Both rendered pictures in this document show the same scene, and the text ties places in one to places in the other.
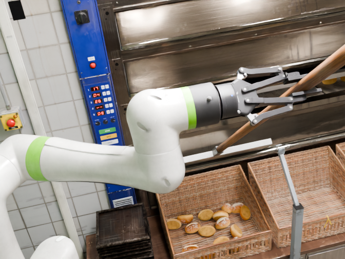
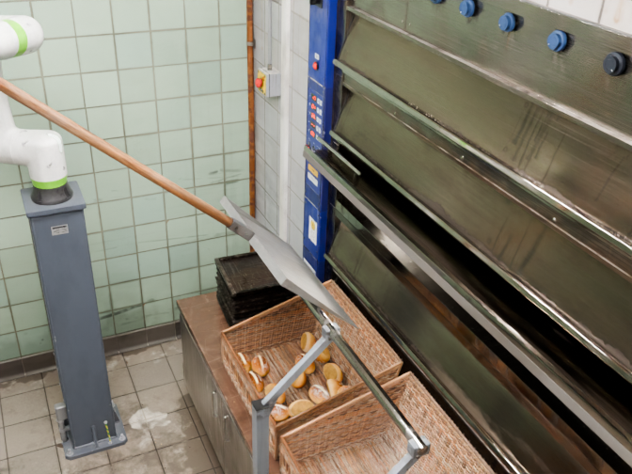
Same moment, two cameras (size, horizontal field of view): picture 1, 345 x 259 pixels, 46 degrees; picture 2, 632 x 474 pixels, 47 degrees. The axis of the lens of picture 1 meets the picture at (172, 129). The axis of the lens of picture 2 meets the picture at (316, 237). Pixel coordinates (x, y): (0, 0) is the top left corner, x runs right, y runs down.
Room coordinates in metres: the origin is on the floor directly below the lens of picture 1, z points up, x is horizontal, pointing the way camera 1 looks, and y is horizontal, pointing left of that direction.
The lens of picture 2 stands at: (1.18, -2.11, 2.45)
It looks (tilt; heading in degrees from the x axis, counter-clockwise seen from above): 30 degrees down; 73
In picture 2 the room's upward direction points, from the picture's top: 2 degrees clockwise
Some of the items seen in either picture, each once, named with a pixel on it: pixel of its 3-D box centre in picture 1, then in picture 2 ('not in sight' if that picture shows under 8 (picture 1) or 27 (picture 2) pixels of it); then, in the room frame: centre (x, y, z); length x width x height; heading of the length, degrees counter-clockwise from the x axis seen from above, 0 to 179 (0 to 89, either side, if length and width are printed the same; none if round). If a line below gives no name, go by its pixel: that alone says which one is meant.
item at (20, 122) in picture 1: (12, 118); (269, 81); (1.85, 0.80, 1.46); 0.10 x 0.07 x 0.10; 99
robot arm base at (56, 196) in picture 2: not in sight; (49, 182); (0.93, 0.48, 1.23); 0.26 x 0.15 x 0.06; 99
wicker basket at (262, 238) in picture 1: (210, 215); (306, 361); (1.77, -0.16, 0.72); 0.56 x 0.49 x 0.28; 99
